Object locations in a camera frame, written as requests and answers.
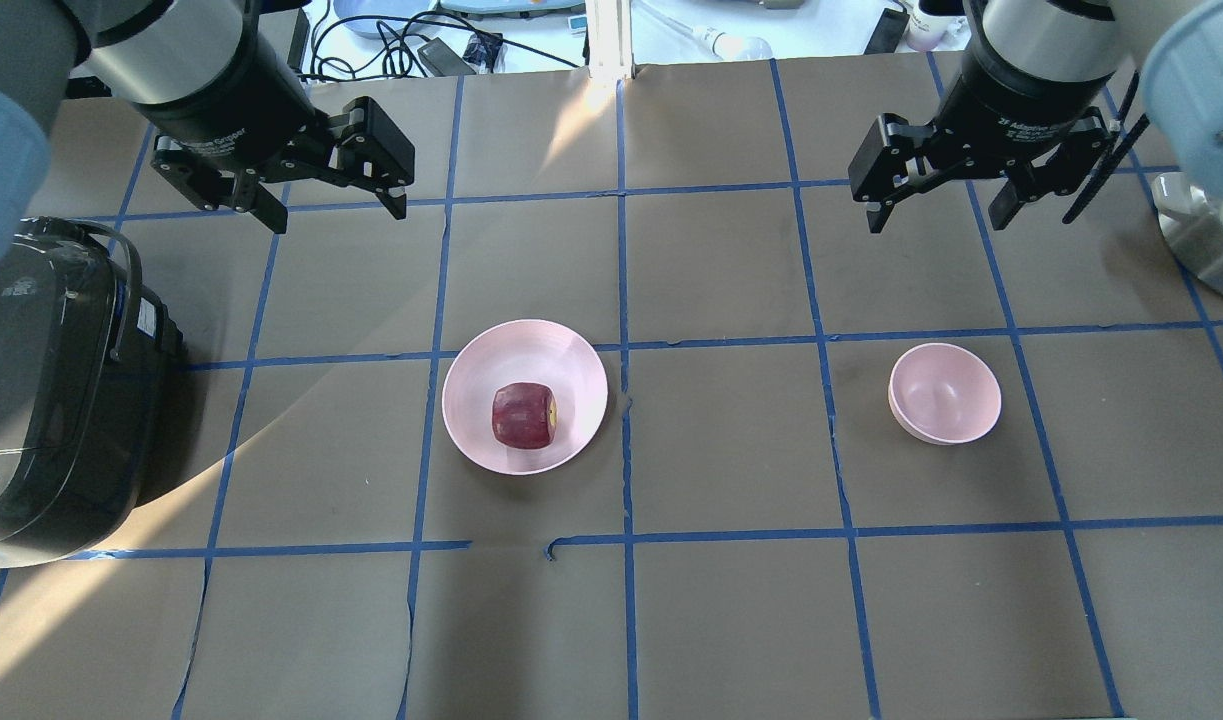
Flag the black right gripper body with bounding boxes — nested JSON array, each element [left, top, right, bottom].
[[928, 70, 1108, 178]]

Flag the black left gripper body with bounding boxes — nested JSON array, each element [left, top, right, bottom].
[[146, 40, 347, 187]]

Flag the red apple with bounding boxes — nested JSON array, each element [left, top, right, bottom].
[[490, 381, 556, 450]]

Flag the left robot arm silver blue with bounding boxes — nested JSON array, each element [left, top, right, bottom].
[[0, 1, 416, 258]]

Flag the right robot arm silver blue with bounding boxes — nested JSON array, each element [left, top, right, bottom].
[[848, 1, 1223, 296]]

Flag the blue plate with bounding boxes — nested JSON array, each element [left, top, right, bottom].
[[331, 0, 439, 40]]

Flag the pink bowl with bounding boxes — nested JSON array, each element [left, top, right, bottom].
[[887, 342, 1003, 446]]

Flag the pink plate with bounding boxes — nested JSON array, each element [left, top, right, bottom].
[[442, 319, 610, 477]]

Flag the black rice cooker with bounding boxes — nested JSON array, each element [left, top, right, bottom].
[[0, 218, 185, 568]]

